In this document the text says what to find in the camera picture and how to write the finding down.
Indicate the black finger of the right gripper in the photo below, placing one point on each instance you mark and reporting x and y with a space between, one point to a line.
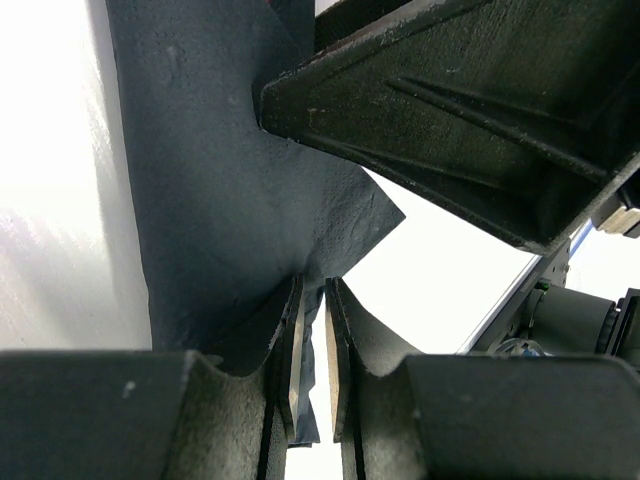
520 117

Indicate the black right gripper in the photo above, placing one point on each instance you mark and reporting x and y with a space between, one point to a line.
540 316

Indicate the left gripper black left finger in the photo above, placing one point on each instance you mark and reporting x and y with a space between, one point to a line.
240 408

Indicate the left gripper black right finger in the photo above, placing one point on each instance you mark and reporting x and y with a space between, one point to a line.
373 406

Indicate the black paper napkin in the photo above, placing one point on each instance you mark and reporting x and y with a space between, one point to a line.
226 211

